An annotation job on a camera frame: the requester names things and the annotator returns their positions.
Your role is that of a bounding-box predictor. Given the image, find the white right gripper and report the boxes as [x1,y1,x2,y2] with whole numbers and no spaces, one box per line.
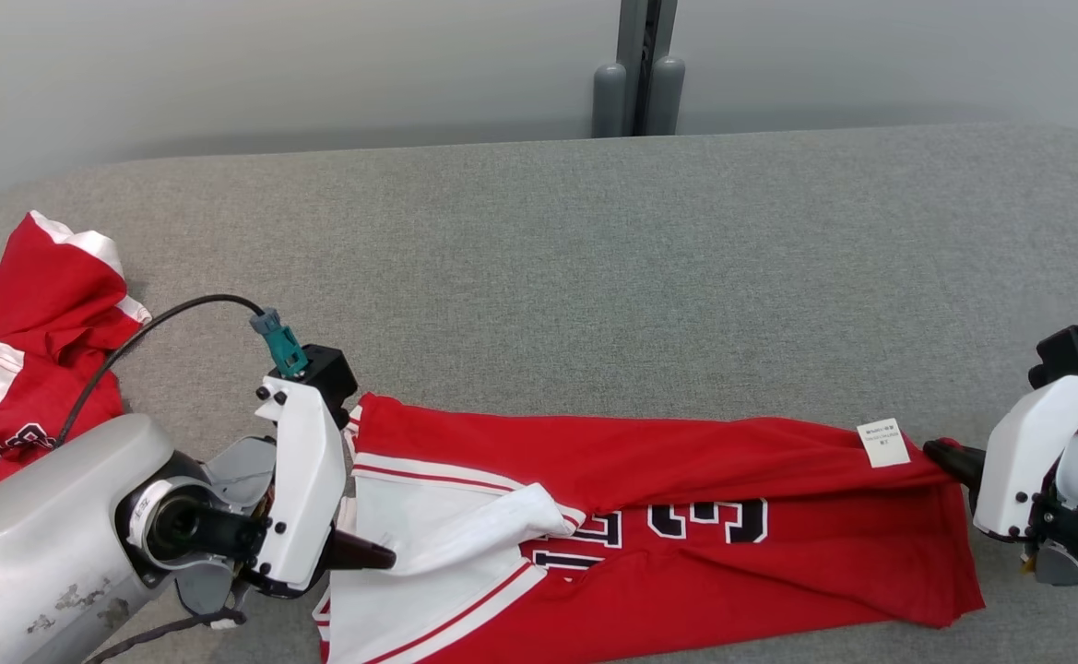
[922,373,1078,540]

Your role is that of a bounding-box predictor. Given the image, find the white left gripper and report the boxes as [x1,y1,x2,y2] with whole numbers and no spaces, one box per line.
[255,373,397,596]

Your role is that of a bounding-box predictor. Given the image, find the red Bulls 23 jersey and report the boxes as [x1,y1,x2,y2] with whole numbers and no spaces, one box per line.
[313,392,987,664]

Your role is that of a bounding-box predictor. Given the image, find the red white-striped shorts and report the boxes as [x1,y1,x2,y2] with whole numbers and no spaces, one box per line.
[0,210,154,501]

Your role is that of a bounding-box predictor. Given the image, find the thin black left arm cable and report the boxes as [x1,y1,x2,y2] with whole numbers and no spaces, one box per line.
[85,604,249,664]

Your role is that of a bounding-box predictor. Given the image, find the left camera cable teal plug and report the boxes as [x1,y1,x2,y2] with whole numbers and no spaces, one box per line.
[54,294,309,448]

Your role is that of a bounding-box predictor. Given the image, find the grey wall divider post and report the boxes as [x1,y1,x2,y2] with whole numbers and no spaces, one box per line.
[591,0,687,138]

